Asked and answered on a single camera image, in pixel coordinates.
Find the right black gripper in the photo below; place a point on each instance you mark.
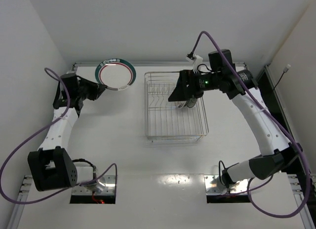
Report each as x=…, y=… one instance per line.
x=185, y=82

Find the red green ringed plate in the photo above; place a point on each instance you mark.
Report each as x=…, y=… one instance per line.
x=117, y=74
x=181, y=104

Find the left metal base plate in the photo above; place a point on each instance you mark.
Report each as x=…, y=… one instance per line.
x=106, y=185

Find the metal base plate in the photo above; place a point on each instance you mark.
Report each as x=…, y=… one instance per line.
x=213, y=186
x=106, y=185

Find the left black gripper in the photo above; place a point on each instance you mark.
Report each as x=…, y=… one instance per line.
x=88, y=88

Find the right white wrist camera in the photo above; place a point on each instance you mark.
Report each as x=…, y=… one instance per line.
x=195, y=60

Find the blue floral plate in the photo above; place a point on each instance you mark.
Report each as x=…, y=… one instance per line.
x=189, y=103

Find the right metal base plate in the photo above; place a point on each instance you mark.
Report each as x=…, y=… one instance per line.
x=213, y=186

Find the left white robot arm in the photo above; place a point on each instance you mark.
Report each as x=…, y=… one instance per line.
x=51, y=166

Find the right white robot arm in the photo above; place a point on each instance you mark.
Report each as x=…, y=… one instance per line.
x=276, y=150

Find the white plate dark rim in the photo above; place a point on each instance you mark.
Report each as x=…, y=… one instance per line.
x=193, y=102

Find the wire dish rack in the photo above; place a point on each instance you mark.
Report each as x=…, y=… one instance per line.
x=163, y=121

